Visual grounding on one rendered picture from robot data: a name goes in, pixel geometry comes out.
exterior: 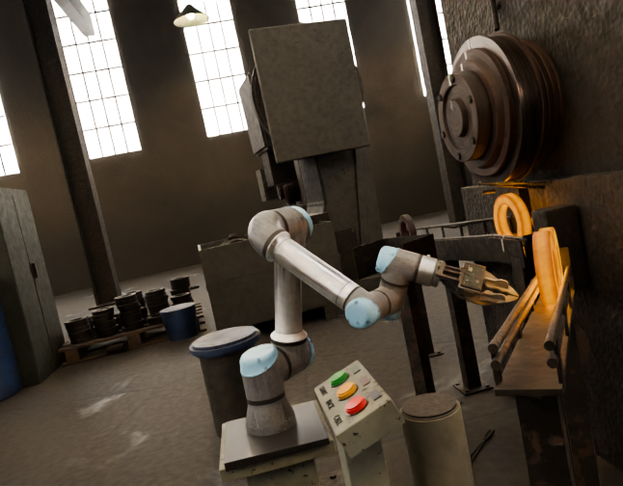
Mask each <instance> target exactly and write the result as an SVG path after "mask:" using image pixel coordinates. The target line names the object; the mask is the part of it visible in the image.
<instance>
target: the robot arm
mask: <svg viewBox="0 0 623 486"><path fill-rule="evenodd" d="M312 231H313V225H312V219H311V217H310V215H309V214H308V213H307V212H306V211H305V210H304V209H303V208H301V207H298V206H284V207H282V208H277V209H272V210H266V211H262V212H260V213H259V214H257V215H256V216H255V217H254V218H253V219H252V220H251V222H250V224H249V227H248V237H249V241H250V243H251V245H252V246H253V248H254V249H255V250H256V251H257V252H258V253H259V254H260V255H261V256H262V257H264V258H265V259H267V260H268V261H271V262H272V261H274V291H275V329H276V330H275V331H274V332H273V333H272V334H271V344H262V345H259V346H257V347H253V348H251V349H249V350H248V351H246V352H245V353H244V354H243V355H242V356H241V358H240V361H239V362H240V373H241V375H242V379H243V384H244V389H245V393H246V398H247V403H248V409H247V417H246V428H247V432H248V433H249V434H250V435H252V436H258V437H263V436H271V435H275V434H278V433H281V432H284V431H285V430H287V429H289V428H290V427H291V426H293V425H294V423H295V422H296V417H295V413H294V411H293V409H292V407H291V405H290V403H289V402H288V400H287V398H286V396H285V392H284V382H285V381H287V380H288V379H290V378H291V377H293V376H295V375H296V374H298V373H301V372H303V371H304V370H305V369H306V368H307V367H308V366H310V364H311V363H312V360H313V357H314V348H313V344H312V343H311V340H310V339H309V338H308V335H307V333H306V332H305V331H304V330H303V329H302V281H303V282H304V283H306V284H308V285H309V286H310V287H312V288H313V289H314V290H316V291H317V292H319V293H320V294H321V295H323V296H324V297H326V298H327V299H328V300H330V301H331V302H333V303H334V304H335V305H337V306H338V307H340V308H341V309H342V310H344V311H345V317H346V319H347V320H348V322H349V324H350V325H351V326H353V327H355V328H357V329H363V328H367V327H369V326H372V325H374V324H375V323H376V322H377V321H379V320H380V319H384V320H389V321H392V320H396V319H398V318H399V317H400V315H401V312H402V310H403V308H404V301H405V297H406V293H407V289H408V285H409V282H414V283H417V284H423V285H427V286H431V285H432V286H434V287H437V286H438V282H442V284H444V285H445V286H446V287H447V288H448V289H449V290H450V291H452V292H453V293H454V294H455V295H456V296H457V297H458V298H460V299H464V300H467V302H471V303H473V304H476V305H480V306H487V305H495V304H502V303H509V302H512V301H515V300H517V299H518V298H519V295H518V293H517V292H516V291H515V290H514V289H513V288H512V287H511V286H509V285H508V282H507V281H505V280H498V279H497V278H496V277H495V276H493V275H492V274H491V273H489V272H487V271H486V269H485V268H486V267H485V266H481V265H477V264H474V263H470V262H467V261H465V263H464V266H463V267H460V268H462V269H460V268H457V267H453V266H449V265H446V263H445V262H443V261H442V260H439V261H438V259H436V258H434V257H430V255H427V256H423V255H420V254H416V253H413V252H409V251H405V250H401V249H400V248H394V247H389V246H384V247H382V248H381V250H380V252H379V255H378V258H377V262H376V267H375V269H376V271H377V272H379V273H380V274H382V278H381V282H380V285H379V287H378V288H376V289H374V290H372V291H370V292H368V291H366V290H365V289H363V288H362V287H360V286H359V285H357V284H356V283H354V282H353V281H351V280H350V279H348V278H347V277H345V276H344V275H342V274H341V273H340V272H339V271H337V270H336V269H335V268H333V267H332V266H330V265H329V264H327V263H326V262H324V261H323V260H321V259H320V258H318V257H317V256H315V255H314V254H312V253H311V252H309V251H308V250H306V241H307V240H308V239H309V238H310V237H311V236H312ZM478 266H479V267H478ZM482 283H484V284H485V287H486V288H488V289H496V290H498V291H499V292H504V293H506V294H508V296H505V295H503V294H499V293H493V292H492V291H490V290H485V291H484V292H480V291H481V287H482Z"/></svg>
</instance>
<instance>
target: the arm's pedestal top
mask: <svg viewBox="0 0 623 486"><path fill-rule="evenodd" d="M309 402H312V401H309ZM309 402H305V403H309ZM313 402H314V404H315V407H316V409H317V412H318V414H319V416H320V418H321V420H322V423H323V425H324V428H325V430H326V433H327V435H328V437H329V441H330V444H329V445H323V446H320V447H316V448H312V449H308V450H305V451H301V452H297V453H294V454H290V455H287V456H283V457H280V458H276V459H272V460H269V461H265V462H261V463H257V464H254V465H251V466H247V467H244V468H240V469H236V470H232V471H229V472H226V469H225V465H224V459H225V439H226V424H225V423H223V424H222V438H221V453H220V469H219V472H220V476H221V480H222V483H226V482H230V481H234V480H236V479H240V478H244V477H247V476H251V475H255V474H258V473H265V472H268V471H272V470H275V469H278V468H282V467H286V466H290V465H293V464H297V463H301V462H304V461H308V460H311V459H314V458H318V457H322V456H325V455H329V454H333V453H336V448H335V443H334V440H333V437H332V435H331V433H330V430H329V428H328V426H327V423H326V421H325V418H324V417H323V415H322V412H321V410H320V408H319V405H318V403H317V401H316V400H313ZM305 403H301V404H305ZM301 404H297V405H301Z"/></svg>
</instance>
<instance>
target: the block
mask: <svg viewBox="0 0 623 486"><path fill-rule="evenodd" d="M531 217H532V222H533V228H534V232H536V231H539V230H540V229H544V228H551V227H553V228H554V229H555V234H556V238H557V243H558V248H565V247H568V249H569V255H570V261H571V267H572V273H573V279H574V285H575V289H579V288H583V287H586V286H588V277H587V271H586V265H585V259H584V253H583V247H582V236H581V230H580V224H579V218H578V212H577V208H576V206H575V205H574V204H557V205H552V206H548V207H543V208H539V209H535V210H533V211H532V212H531Z"/></svg>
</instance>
